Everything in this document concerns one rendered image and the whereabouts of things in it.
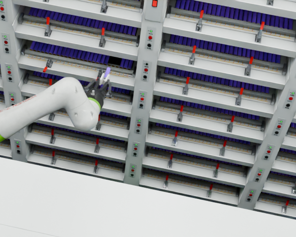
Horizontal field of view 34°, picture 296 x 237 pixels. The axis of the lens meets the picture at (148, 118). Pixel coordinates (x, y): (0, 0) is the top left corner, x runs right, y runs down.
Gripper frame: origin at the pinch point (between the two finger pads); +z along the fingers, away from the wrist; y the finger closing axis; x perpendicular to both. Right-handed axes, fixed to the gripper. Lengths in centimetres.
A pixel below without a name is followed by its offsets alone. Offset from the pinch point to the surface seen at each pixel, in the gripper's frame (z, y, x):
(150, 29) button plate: 7.7, -16.8, -25.5
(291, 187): 30, -109, 61
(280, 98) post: 13, -83, -2
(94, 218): -135, -26, -46
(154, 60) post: 11.2, -20.7, -9.3
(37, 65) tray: 15.5, 37.4, 8.1
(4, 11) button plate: 9, 52, -20
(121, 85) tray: 15.6, -6.1, 9.8
